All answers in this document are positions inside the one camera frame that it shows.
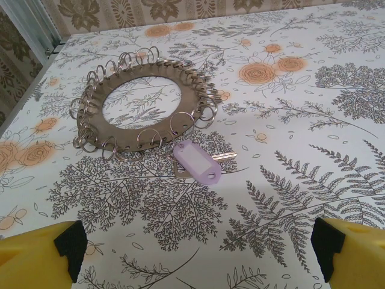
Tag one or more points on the silver key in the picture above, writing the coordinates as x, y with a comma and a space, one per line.
225, 156

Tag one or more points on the aluminium left corner post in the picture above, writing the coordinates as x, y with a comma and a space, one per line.
33, 27

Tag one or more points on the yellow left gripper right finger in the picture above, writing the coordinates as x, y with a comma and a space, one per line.
361, 259

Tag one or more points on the purple plastic key tag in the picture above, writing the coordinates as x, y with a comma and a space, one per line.
198, 164

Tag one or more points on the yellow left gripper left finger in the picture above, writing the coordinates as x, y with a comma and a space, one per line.
27, 262

